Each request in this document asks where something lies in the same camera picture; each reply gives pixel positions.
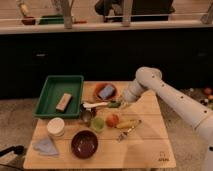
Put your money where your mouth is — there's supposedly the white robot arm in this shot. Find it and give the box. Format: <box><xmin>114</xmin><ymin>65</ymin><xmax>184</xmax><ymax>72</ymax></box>
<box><xmin>120</xmin><ymin>67</ymin><xmax>213</xmax><ymax>171</ymax></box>

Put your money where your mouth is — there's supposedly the small metal cup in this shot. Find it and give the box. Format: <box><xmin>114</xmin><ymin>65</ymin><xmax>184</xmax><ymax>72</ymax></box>
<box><xmin>80</xmin><ymin>110</ymin><xmax>92</xmax><ymax>123</ymax></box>

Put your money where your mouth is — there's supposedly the orange tomato toy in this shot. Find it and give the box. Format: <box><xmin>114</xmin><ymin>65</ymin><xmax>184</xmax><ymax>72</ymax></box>
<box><xmin>105</xmin><ymin>114</ymin><xmax>119</xmax><ymax>127</ymax></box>

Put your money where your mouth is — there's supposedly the yellow banana toy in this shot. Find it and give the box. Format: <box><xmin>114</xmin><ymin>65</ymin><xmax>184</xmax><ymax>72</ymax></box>
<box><xmin>116</xmin><ymin>120</ymin><xmax>141</xmax><ymax>129</ymax></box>

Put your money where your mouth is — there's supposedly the orange bowl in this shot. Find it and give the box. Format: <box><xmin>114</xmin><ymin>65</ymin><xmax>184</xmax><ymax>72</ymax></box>
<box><xmin>93</xmin><ymin>83</ymin><xmax>117</xmax><ymax>101</ymax></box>

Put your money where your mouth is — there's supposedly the metal fork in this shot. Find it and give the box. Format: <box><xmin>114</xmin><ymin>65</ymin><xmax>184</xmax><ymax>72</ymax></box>
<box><xmin>117</xmin><ymin>127</ymin><xmax>135</xmax><ymax>142</ymax></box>

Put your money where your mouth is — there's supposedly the white spatula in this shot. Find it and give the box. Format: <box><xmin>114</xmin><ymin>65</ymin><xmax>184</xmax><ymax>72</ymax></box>
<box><xmin>83</xmin><ymin>102</ymin><xmax>108</xmax><ymax>109</ymax></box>

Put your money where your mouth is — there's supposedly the dark red bowl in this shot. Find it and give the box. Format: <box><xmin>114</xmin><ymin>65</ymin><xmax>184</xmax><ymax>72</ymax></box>
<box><xmin>71</xmin><ymin>130</ymin><xmax>98</xmax><ymax>159</ymax></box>

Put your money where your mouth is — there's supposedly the wooden block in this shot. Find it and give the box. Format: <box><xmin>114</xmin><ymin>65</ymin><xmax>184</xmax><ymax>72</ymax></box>
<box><xmin>56</xmin><ymin>93</ymin><xmax>72</xmax><ymax>112</ymax></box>

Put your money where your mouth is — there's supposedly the green plastic tray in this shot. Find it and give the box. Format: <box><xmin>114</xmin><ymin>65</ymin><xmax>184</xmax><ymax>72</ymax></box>
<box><xmin>34</xmin><ymin>75</ymin><xmax>84</xmax><ymax>119</ymax></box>

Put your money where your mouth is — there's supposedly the white round container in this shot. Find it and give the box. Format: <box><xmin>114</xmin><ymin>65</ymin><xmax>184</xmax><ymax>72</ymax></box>
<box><xmin>47</xmin><ymin>117</ymin><xmax>65</xmax><ymax>136</ymax></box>

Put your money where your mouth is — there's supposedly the blue folded cloth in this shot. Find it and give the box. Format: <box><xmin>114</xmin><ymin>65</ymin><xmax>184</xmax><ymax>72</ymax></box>
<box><xmin>33</xmin><ymin>137</ymin><xmax>59</xmax><ymax>156</ymax></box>

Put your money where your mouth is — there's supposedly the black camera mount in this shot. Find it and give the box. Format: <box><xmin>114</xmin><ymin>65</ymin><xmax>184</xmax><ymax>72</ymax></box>
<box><xmin>0</xmin><ymin>145</ymin><xmax>24</xmax><ymax>157</ymax></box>

